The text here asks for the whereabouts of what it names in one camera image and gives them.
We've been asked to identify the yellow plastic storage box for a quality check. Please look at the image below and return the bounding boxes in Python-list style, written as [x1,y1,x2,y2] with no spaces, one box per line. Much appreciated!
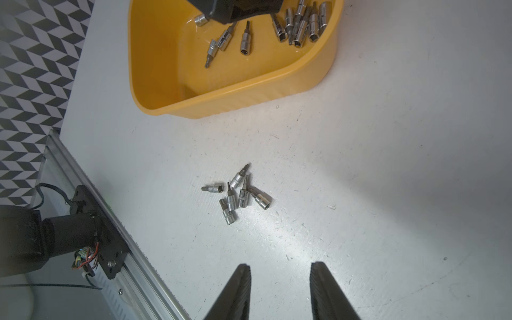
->
[128,1,343,119]

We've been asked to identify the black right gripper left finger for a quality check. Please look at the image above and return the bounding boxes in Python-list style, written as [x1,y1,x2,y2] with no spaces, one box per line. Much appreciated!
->
[204,263,251,320]

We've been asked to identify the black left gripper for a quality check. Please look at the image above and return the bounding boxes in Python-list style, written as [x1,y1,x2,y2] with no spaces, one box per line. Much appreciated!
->
[188,0,283,24]

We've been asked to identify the silver bit in box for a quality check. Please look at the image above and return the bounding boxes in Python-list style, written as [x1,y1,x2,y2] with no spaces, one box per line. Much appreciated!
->
[193,13,209,27]

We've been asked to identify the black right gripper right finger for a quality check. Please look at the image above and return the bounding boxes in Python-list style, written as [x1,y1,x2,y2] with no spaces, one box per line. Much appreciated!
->
[309,261,360,320]

